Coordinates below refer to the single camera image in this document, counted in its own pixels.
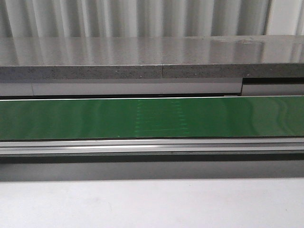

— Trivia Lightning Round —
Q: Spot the aluminium conveyor front rail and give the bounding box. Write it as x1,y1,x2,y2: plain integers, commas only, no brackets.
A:
0,137,304,155

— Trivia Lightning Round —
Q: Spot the white panel under countertop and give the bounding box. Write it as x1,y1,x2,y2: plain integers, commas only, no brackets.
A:
0,77,304,96

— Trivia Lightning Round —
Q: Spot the white corrugated curtain backdrop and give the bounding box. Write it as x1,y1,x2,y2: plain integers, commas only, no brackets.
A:
0,0,304,38

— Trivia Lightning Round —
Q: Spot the green conveyor belt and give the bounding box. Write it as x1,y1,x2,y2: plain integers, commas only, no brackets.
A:
0,96,304,141

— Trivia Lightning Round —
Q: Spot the grey stone countertop slab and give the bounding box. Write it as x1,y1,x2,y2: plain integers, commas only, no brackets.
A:
0,35,304,81

